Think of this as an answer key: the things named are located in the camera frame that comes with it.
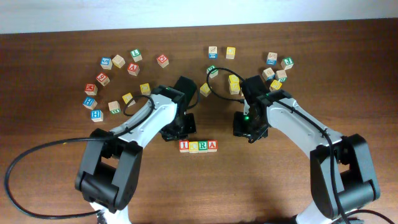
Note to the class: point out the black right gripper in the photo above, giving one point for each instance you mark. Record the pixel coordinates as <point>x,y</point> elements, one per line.
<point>239,129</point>

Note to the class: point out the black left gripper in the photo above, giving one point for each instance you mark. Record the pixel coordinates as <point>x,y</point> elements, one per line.
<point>168,135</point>

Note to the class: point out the red letter I block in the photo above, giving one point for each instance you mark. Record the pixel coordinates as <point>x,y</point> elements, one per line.
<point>183,146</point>

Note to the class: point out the yellow letter C block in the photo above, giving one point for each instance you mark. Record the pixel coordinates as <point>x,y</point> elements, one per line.
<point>193,147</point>

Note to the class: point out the green letter R block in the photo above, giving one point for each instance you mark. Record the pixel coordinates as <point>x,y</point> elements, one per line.
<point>202,146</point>

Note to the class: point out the red letter a block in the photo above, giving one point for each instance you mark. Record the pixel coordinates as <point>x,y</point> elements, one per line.
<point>133,69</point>
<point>212,145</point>

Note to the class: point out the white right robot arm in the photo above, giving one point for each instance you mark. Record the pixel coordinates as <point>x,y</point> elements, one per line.
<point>342,174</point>

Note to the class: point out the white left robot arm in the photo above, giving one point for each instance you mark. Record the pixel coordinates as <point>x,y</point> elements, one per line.
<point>109,169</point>

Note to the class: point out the yellow block lower centre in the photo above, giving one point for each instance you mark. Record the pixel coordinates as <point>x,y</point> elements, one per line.
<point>234,88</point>

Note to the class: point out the yellow block mid centre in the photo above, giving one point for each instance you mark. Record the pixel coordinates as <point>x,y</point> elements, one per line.
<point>205,90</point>

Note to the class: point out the yellow block right cluster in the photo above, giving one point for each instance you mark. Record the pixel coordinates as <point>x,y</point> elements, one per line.
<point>275,85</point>

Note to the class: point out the yellow block upper centre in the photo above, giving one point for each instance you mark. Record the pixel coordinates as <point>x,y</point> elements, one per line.
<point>233,79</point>

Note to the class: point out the wooden block blue edge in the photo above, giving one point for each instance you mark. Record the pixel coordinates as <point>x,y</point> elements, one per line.
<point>268,74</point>

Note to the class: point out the yellow framed wooden block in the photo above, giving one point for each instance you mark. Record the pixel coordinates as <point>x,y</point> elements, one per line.
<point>145,89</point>

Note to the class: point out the wooden block green side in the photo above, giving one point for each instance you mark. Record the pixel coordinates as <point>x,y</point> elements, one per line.
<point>281,75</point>

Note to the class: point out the green letter Z block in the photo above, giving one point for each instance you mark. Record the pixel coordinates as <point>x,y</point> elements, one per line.
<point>212,71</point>

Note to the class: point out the yellow letter G block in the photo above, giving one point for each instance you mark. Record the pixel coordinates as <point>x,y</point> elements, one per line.
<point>128,99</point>

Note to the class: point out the red letter Q block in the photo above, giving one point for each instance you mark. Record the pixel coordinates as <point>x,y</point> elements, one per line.
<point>162,60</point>

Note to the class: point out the green letter J block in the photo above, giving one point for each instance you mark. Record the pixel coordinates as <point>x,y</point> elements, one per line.
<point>287,63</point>

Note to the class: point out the wooden H block blue side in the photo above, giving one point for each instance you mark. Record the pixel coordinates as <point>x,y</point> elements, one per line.
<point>271,58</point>

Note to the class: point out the plain wooden K block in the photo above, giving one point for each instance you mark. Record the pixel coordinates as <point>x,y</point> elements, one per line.
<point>114,107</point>

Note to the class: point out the yellow block top row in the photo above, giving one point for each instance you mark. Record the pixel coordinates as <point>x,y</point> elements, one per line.
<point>230,53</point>

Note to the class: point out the green letter L block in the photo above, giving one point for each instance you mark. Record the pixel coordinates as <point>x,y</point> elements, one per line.
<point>136,55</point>

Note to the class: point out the blue letter H block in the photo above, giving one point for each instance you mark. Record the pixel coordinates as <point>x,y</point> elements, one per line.
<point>97,116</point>

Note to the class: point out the plain wooden block top left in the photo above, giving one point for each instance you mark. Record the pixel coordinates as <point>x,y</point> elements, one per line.
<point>118,61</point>

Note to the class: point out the red number 6 block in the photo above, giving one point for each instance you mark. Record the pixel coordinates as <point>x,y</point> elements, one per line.
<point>103,79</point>

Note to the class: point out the blue letter G block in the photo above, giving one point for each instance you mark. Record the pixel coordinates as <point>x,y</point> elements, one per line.
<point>106,63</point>

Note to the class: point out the red letter M block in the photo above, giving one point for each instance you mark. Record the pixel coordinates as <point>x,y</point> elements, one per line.
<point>91,89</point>

